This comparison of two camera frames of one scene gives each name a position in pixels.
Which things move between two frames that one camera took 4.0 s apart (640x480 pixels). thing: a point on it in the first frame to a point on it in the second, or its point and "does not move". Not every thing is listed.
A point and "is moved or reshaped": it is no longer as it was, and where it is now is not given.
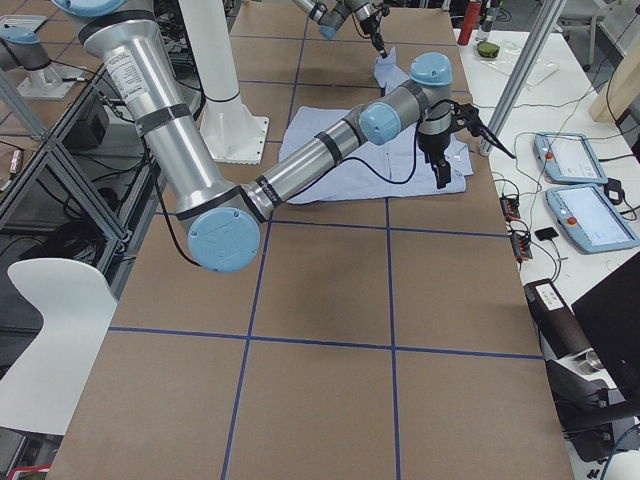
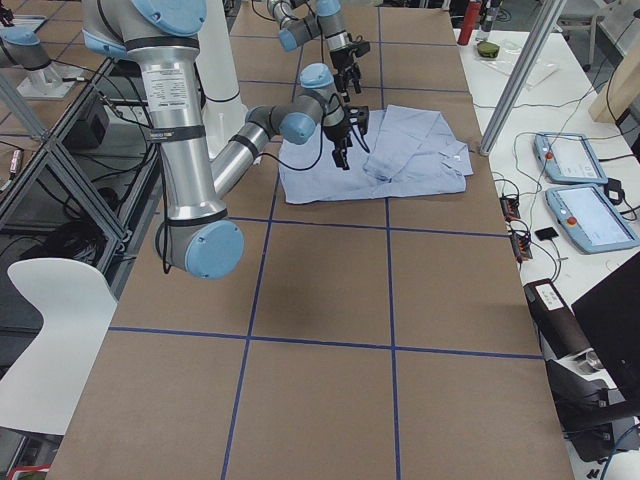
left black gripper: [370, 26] to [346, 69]
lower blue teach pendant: [589, 218] does not move
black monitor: [609, 316] does not move
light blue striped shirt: [373, 170] is moved or reshaped
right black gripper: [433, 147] to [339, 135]
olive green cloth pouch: [488, 49] does not move
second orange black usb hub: [520, 246] does not move
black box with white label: [555, 319] does not move
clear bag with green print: [509, 54] does not move
